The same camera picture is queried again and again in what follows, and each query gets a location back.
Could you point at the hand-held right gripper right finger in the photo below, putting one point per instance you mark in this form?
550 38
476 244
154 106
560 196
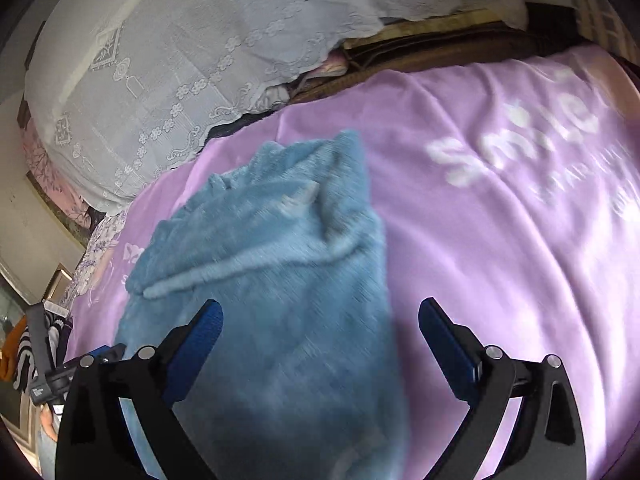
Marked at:
442 340

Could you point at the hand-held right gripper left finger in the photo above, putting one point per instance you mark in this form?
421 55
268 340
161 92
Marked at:
202 332

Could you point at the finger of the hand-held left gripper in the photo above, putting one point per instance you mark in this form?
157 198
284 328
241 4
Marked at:
112 352

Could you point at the blue fleece garment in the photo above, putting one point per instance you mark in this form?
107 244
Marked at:
280 270

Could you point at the black white striped cloth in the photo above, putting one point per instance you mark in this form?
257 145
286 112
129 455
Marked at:
25 360

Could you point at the orange cloth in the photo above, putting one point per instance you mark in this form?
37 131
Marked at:
9 350

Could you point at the purple printed blanket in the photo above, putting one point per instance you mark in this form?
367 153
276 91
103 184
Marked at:
500 240

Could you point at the white lace cloth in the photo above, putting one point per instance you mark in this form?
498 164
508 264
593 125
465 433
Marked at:
165 60

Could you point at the brown woven mat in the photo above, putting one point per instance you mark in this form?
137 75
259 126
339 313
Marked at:
430 47

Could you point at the black glossy panel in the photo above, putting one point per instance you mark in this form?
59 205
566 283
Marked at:
550 27

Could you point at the checked beige curtain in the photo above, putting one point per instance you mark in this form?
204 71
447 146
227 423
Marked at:
597 5

